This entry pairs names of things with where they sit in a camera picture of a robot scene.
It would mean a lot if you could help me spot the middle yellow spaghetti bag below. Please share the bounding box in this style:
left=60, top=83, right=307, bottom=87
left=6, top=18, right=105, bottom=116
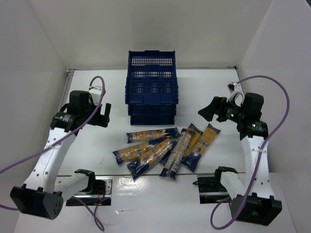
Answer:
left=183, top=123, right=203, bottom=158

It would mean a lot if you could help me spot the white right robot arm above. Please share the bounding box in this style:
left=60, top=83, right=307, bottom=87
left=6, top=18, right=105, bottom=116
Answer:
left=198, top=93, right=282, bottom=226

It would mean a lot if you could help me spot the right-most spaghetti bag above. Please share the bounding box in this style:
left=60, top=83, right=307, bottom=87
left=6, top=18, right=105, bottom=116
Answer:
left=181, top=123, right=221, bottom=173

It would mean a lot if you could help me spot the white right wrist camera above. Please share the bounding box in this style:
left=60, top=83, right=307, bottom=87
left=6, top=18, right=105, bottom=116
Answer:
left=226, top=82, right=244, bottom=102

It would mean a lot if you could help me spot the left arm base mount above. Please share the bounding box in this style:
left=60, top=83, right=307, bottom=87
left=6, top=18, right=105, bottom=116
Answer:
left=65, top=175, right=113, bottom=206

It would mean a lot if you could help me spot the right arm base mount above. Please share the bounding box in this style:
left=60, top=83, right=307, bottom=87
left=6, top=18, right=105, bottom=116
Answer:
left=192, top=176, right=229, bottom=204

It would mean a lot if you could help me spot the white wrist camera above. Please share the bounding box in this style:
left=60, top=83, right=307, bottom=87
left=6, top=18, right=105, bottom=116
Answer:
left=88, top=86, right=105, bottom=105
left=226, top=82, right=244, bottom=102

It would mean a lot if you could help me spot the white-label spaghetti bag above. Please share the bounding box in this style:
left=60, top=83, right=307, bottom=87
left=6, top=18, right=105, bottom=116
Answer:
left=159, top=129, right=194, bottom=180

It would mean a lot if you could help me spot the left-most spaghetti bag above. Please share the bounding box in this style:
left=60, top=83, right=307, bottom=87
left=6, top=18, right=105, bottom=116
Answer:
left=112, top=137, right=167, bottom=166

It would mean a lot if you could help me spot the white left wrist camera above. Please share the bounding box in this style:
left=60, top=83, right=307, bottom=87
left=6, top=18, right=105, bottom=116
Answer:
left=88, top=86, right=105, bottom=105

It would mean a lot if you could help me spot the blue stacked plastic tray shelf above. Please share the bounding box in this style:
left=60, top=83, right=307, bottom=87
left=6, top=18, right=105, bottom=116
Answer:
left=125, top=50, right=178, bottom=126

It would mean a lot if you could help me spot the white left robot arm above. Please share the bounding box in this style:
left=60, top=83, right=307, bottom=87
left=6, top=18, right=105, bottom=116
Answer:
left=10, top=86, right=111, bottom=220

